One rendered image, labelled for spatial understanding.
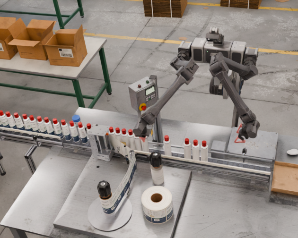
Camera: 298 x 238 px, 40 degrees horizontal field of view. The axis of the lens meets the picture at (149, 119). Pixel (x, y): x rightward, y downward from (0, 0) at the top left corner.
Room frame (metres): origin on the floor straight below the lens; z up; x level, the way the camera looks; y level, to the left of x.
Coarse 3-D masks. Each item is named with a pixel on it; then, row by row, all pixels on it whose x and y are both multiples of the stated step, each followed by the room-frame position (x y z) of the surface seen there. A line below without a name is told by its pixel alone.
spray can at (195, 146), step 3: (195, 141) 2.09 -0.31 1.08; (192, 144) 2.11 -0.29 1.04; (195, 144) 2.08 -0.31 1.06; (198, 144) 2.10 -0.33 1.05; (192, 147) 2.10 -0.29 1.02; (195, 147) 2.08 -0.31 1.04; (198, 147) 2.08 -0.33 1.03; (195, 150) 2.07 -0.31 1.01; (198, 150) 2.08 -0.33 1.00; (195, 153) 2.07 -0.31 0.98; (198, 153) 2.08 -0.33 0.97; (195, 156) 2.07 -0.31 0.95; (198, 156) 2.08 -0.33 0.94; (195, 159) 2.07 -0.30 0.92; (198, 159) 2.08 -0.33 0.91
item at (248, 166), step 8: (80, 144) 2.43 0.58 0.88; (88, 144) 2.42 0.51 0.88; (160, 152) 2.23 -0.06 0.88; (176, 160) 2.13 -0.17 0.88; (200, 160) 2.10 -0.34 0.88; (208, 160) 2.09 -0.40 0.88; (216, 160) 2.08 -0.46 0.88; (224, 168) 1.99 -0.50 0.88; (248, 168) 1.96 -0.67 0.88; (256, 168) 1.95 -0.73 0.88; (264, 168) 1.94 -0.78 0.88
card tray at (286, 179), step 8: (280, 168) 1.96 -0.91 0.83; (288, 168) 1.95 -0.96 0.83; (296, 168) 1.94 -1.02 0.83; (280, 176) 1.89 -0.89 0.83; (288, 176) 1.88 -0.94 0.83; (296, 176) 1.87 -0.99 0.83; (272, 184) 1.82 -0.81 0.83; (280, 184) 1.81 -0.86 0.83; (288, 184) 1.81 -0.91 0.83; (296, 184) 1.80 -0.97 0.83; (280, 192) 1.74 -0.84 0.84; (288, 192) 1.73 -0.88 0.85; (296, 192) 1.71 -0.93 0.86
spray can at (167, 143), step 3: (165, 138) 2.17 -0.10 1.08; (168, 138) 2.17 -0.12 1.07; (165, 141) 2.17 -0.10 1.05; (168, 141) 2.17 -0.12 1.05; (165, 144) 2.16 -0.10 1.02; (168, 144) 2.16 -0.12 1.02; (165, 147) 2.16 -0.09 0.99; (168, 147) 2.16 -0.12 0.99; (165, 150) 2.17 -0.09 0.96; (168, 150) 2.16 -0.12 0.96; (165, 153) 2.17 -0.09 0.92; (168, 153) 2.16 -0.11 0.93
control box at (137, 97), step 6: (144, 78) 2.39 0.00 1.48; (132, 84) 2.34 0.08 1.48; (138, 84) 2.33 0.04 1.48; (144, 84) 2.32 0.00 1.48; (150, 84) 2.32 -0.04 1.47; (132, 90) 2.28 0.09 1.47; (138, 90) 2.26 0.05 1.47; (144, 90) 2.28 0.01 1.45; (132, 96) 2.29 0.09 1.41; (138, 96) 2.25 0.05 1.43; (144, 96) 2.28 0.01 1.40; (156, 96) 2.33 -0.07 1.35; (132, 102) 2.30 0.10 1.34; (138, 102) 2.25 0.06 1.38; (144, 102) 2.27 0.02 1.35; (150, 102) 2.30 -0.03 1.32; (138, 108) 2.25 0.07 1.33
